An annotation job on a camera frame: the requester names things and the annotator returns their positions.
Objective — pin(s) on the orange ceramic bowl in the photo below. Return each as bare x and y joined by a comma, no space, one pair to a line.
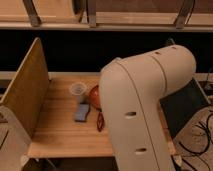
94,97

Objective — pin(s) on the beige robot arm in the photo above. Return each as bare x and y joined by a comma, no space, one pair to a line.
129,91

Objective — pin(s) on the clear plastic cup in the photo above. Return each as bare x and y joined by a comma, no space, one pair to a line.
78,90

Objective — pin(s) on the blue sponge block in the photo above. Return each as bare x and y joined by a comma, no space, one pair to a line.
81,114

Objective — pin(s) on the right dark side panel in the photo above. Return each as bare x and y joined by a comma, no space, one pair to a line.
181,106

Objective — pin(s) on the left wooden side panel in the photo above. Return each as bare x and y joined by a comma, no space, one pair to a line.
23,98

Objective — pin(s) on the wooden shelf rail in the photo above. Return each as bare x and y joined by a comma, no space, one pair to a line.
108,15

